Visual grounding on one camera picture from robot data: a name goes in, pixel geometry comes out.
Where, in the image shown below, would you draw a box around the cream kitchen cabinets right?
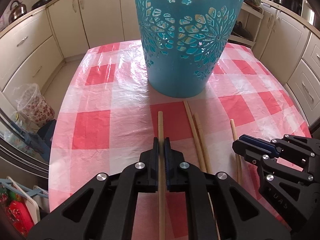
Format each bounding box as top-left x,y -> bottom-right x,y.
253,0 -> 319,126

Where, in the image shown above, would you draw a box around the cream kitchen cabinets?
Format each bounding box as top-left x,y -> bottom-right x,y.
253,0 -> 319,126
1,0 -> 139,94

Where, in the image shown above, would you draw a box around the cream kitchen cabinets left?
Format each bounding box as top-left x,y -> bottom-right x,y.
1,0 -> 139,94

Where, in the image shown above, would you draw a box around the short wooden chopstick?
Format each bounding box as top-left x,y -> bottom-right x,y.
194,113 -> 213,174

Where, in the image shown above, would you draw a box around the long wooden chopstick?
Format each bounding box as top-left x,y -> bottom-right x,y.
183,100 -> 207,172

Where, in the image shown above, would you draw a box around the red floral bag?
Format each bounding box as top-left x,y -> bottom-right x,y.
1,187 -> 34,238

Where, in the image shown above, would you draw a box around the red white checkered tablecloth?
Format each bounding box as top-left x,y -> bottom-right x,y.
44,41 -> 310,210

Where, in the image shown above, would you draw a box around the white shelf rack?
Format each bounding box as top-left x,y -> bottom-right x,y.
228,3 -> 264,49

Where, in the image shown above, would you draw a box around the floral plastic container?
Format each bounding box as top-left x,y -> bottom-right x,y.
14,83 -> 55,128

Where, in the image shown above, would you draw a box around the teal perforated plastic basket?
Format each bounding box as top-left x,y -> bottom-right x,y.
135,0 -> 244,98

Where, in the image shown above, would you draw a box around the metal kettle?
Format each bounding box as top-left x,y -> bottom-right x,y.
8,0 -> 27,24

